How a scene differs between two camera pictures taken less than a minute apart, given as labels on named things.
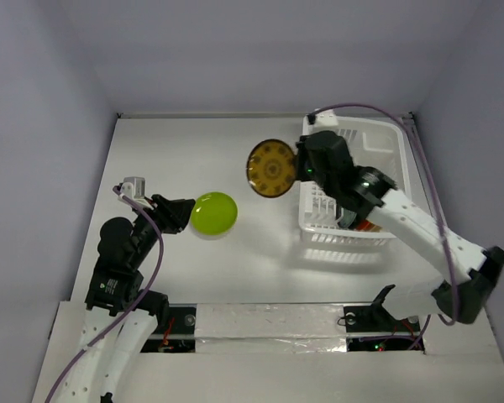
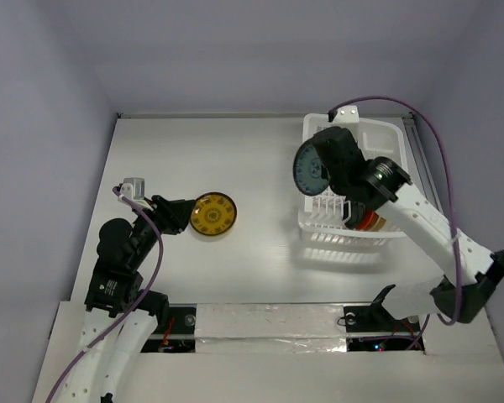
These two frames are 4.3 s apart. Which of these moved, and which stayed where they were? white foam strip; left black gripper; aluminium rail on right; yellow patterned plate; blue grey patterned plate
Moved: yellow patterned plate; blue grey patterned plate
Stayed: aluminium rail on right; left black gripper; white foam strip
